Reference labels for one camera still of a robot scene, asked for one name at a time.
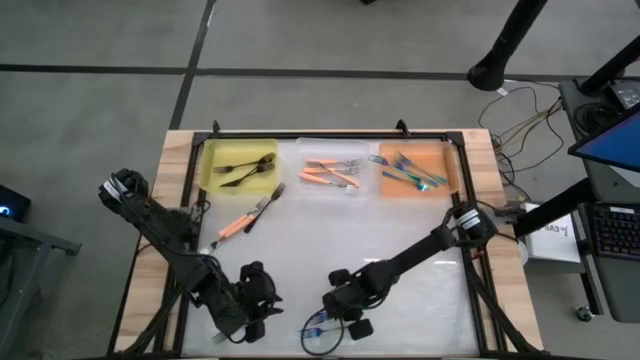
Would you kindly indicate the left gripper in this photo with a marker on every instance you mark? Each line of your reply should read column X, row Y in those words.
column 250, row 300

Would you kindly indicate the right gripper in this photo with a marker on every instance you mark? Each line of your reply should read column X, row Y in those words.
column 356, row 300

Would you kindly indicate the black metal fork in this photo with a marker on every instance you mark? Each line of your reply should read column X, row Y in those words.
column 219, row 338
column 245, row 163
column 247, row 175
column 267, row 205

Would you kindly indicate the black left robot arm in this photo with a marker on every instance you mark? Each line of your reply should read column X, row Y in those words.
column 165, row 230

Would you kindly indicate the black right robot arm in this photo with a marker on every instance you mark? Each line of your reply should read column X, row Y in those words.
column 415, row 252

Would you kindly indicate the yellow plastic bin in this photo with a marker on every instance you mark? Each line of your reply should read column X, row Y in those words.
column 240, row 148

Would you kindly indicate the clear plastic bin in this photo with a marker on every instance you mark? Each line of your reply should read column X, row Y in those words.
column 330, row 147

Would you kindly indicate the orange plastic bin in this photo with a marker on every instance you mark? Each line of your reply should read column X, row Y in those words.
column 447, row 152

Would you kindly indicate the white labelled box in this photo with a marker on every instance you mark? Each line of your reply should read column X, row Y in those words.
column 555, row 245

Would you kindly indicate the black caster wheel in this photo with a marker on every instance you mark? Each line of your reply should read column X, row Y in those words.
column 584, row 314

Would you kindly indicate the grey side table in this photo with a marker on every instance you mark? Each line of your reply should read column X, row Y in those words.
column 30, row 235

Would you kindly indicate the black device with blue light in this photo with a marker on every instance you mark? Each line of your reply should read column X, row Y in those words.
column 15, row 202

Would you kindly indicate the grey equipment cart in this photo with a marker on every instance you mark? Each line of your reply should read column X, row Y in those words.
column 620, row 295

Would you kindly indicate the black backlit keyboard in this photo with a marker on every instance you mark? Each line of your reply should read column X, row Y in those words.
column 617, row 232

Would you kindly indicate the blue lit monitor screen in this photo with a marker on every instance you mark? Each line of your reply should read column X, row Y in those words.
column 615, row 142

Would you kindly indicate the grey power adapter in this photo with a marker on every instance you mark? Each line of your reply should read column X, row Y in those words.
column 627, row 94

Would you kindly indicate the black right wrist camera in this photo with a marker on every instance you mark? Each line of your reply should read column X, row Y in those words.
column 335, row 307

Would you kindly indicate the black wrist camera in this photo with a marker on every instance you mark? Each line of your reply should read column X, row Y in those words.
column 335, row 307
column 272, row 300

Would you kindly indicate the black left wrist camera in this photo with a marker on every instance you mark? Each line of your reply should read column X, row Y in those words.
column 272, row 300

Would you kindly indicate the black frame clamp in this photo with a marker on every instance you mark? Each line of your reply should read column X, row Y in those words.
column 402, row 128
column 216, row 127

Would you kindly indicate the black stand post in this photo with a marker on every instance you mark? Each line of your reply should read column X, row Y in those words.
column 506, row 45
column 615, row 65

